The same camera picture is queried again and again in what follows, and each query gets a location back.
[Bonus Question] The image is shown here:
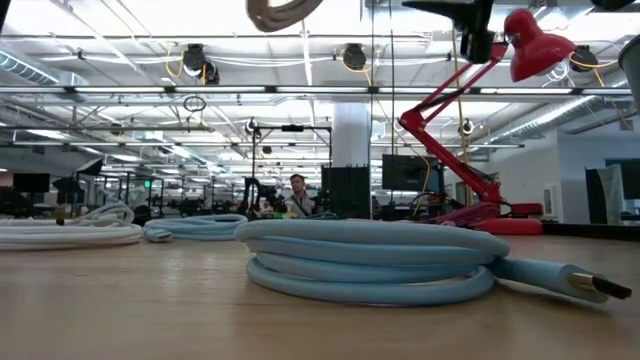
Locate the maroon braided short cable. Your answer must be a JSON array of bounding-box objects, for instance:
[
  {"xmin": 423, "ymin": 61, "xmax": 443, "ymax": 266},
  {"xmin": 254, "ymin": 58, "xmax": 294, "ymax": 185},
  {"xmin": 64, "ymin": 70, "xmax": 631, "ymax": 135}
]
[{"xmin": 434, "ymin": 202, "xmax": 501, "ymax": 226}]

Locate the light blue cable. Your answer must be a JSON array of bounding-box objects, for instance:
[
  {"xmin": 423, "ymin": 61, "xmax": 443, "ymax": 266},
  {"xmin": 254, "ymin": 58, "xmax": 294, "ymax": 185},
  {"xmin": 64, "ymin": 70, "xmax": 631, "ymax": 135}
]
[
  {"xmin": 143, "ymin": 213, "xmax": 250, "ymax": 244},
  {"xmin": 233, "ymin": 218, "xmax": 634, "ymax": 307}
]

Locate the red desk lamp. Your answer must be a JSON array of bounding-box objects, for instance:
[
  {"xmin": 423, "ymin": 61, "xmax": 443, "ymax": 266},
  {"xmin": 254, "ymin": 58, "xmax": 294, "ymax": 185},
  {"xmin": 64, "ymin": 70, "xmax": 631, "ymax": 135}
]
[{"xmin": 398, "ymin": 8, "xmax": 579, "ymax": 236}]

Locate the black background monitor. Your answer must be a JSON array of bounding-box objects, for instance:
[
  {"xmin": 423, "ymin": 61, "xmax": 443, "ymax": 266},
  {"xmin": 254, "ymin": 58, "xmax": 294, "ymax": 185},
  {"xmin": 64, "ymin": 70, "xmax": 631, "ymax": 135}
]
[{"xmin": 382, "ymin": 153, "xmax": 444, "ymax": 192}]

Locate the black cabinet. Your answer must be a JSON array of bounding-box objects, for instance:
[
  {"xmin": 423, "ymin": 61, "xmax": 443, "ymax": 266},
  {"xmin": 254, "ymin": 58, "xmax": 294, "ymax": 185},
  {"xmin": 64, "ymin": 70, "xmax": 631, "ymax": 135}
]
[{"xmin": 321, "ymin": 166, "xmax": 371, "ymax": 220}]

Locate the person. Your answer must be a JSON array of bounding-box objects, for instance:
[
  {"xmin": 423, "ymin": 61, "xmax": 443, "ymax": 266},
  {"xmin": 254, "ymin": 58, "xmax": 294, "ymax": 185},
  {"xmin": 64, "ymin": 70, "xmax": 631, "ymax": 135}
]
[{"xmin": 283, "ymin": 173, "xmax": 321, "ymax": 219}]

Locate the black ceiling cable reel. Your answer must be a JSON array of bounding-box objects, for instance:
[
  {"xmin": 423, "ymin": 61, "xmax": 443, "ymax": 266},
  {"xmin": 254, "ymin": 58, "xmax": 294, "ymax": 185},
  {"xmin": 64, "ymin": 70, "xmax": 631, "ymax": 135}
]
[
  {"xmin": 342, "ymin": 43, "xmax": 369, "ymax": 71},
  {"xmin": 182, "ymin": 43, "xmax": 221, "ymax": 86},
  {"xmin": 569, "ymin": 44, "xmax": 599, "ymax": 74}
]

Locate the black background rig frame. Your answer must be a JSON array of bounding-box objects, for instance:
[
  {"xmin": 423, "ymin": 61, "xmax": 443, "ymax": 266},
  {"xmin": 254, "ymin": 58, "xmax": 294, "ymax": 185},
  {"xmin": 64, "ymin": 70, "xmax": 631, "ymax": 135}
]
[{"xmin": 251, "ymin": 124, "xmax": 334, "ymax": 216}]

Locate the black aluminium table frame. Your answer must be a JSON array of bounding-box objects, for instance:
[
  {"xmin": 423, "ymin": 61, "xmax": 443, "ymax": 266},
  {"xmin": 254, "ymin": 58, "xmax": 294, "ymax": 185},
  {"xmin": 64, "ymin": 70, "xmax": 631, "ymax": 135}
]
[{"xmin": 542, "ymin": 222, "xmax": 640, "ymax": 242}]

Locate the white coiled cable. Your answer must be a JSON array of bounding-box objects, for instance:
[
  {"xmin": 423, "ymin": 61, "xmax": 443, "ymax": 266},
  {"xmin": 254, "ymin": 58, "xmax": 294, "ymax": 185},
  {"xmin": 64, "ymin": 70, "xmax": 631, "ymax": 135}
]
[{"xmin": 0, "ymin": 201, "xmax": 145, "ymax": 252}]

